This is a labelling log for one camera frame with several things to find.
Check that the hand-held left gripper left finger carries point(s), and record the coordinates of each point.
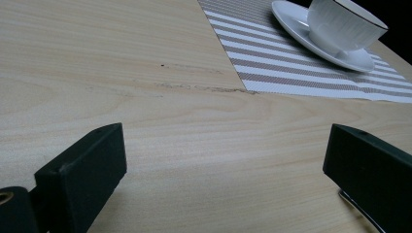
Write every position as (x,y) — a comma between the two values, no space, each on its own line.
(82,174)

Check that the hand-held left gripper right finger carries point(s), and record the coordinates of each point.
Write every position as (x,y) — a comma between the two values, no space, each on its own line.
(372,171)

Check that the white saucer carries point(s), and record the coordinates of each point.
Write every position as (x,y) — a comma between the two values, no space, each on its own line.
(354,58)

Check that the striped placemat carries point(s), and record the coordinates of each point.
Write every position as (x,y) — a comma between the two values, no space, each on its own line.
(275,61)

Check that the white cup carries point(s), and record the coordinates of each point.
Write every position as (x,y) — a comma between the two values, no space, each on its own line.
(343,24)

